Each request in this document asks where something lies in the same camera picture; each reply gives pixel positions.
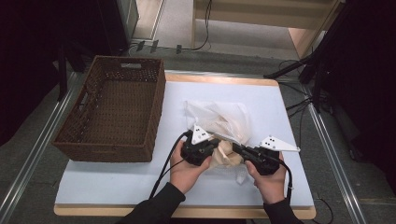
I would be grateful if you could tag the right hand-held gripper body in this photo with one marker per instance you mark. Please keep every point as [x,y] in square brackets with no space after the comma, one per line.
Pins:
[264,161]

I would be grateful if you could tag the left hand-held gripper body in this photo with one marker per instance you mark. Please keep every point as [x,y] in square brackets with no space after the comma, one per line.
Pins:
[196,152]

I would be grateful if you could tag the cream cloth garment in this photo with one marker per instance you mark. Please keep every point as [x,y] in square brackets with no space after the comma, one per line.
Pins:
[229,157]

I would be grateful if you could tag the white mesh laundry bag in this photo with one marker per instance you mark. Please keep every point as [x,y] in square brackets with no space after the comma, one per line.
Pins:
[218,115]

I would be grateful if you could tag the brown wicker basket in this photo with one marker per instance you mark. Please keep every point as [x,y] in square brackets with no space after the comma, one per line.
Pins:
[115,115]

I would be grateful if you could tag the person's right hand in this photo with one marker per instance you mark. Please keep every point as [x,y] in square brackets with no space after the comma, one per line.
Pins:
[271,186]

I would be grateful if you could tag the person's left hand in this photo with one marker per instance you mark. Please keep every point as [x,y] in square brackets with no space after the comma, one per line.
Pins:
[185,175]

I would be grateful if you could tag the white table mat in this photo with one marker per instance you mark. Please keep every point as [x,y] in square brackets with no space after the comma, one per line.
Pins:
[124,186]

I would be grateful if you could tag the black tripod stand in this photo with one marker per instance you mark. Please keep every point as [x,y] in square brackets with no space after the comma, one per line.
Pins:
[317,53]

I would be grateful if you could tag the light wooden shelf unit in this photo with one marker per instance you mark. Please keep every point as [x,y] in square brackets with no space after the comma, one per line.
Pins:
[264,15]

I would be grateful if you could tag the dark grey cabinet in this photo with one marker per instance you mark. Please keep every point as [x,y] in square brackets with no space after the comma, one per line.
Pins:
[121,21]

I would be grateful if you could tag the black upright stand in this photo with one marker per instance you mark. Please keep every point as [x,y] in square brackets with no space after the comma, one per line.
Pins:
[62,74]

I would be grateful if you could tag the aluminium floor rail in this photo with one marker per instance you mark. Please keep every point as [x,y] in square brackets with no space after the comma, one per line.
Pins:
[34,155]
[327,146]

